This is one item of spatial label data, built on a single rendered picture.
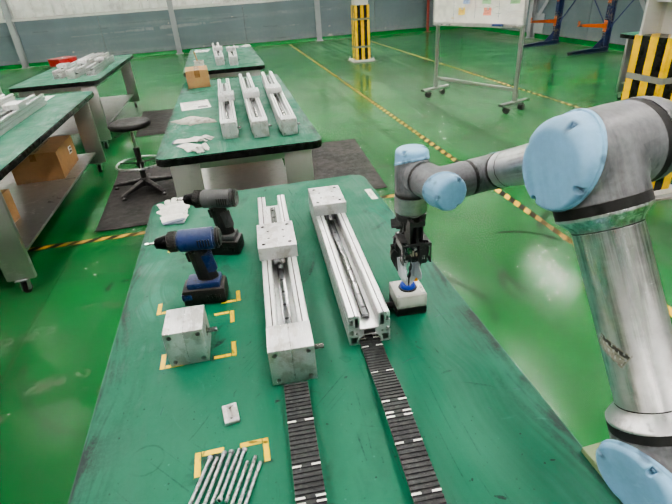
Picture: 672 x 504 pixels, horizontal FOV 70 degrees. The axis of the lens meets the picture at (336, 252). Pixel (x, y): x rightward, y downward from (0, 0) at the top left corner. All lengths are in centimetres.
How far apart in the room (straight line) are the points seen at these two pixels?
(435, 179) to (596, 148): 41
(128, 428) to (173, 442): 11
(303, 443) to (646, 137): 72
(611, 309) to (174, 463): 78
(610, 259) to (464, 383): 52
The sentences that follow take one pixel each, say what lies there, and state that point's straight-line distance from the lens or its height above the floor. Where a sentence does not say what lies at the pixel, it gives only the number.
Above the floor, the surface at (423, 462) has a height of 81.
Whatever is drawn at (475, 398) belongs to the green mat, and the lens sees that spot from 107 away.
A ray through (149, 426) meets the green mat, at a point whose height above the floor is 78.
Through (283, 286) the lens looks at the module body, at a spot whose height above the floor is 84.
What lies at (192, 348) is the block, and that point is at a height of 82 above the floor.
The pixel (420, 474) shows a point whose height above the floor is 81.
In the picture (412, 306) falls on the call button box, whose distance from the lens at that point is 125.
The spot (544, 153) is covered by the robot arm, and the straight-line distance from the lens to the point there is 67.
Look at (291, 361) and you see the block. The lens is 106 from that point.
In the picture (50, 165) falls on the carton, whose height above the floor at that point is 35.
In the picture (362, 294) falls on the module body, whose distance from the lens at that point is 127.
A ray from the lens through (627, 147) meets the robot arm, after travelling 67.
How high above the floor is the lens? 154
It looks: 29 degrees down
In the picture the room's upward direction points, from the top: 4 degrees counter-clockwise
